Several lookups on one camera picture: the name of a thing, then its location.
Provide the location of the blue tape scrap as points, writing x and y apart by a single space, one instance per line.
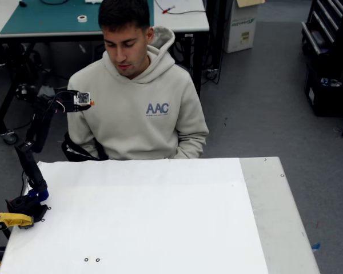
316 246

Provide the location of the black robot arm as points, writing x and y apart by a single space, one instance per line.
31 165

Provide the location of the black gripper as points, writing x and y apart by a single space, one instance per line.
80 107

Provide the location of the grey caster wheel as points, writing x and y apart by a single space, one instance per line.
10 137
212 74

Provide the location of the white gripper camera module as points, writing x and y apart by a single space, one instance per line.
82 98

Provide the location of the green cutting mat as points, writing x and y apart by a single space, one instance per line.
45 20

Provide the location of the man in beige hoodie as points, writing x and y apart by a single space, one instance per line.
125 120

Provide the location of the black tool cabinet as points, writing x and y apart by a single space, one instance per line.
317 25

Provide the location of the white tape roll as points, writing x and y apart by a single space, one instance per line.
82 18

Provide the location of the white paper sheet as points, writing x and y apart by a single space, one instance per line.
160 214

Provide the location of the white plastic bag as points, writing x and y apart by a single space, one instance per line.
45 90

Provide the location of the black storage bin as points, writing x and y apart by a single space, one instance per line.
326 100

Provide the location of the white cardboard box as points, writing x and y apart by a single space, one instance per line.
240 34

